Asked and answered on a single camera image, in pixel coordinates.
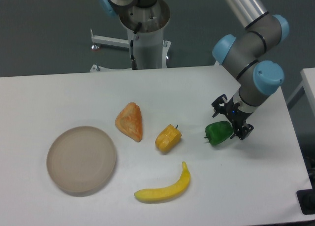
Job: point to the yellow toy bell pepper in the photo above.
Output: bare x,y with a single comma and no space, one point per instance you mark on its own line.
168,138

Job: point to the orange toy croissant bread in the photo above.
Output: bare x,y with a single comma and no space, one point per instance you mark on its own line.
129,122

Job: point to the yellow toy banana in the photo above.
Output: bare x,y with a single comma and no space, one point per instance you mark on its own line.
153,195

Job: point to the green toy bell pepper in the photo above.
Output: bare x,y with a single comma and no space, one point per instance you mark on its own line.
218,132

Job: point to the black device at table edge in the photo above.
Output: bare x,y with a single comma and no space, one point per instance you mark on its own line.
306,200

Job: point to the white side table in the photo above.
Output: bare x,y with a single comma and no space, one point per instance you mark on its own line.
306,87

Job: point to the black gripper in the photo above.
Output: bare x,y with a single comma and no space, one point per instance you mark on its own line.
230,109

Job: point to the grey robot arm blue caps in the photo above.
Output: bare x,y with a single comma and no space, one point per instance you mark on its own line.
239,56

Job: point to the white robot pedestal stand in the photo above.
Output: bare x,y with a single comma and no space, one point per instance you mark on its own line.
145,36

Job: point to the beige round plate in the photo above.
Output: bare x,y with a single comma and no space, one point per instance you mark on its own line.
81,160

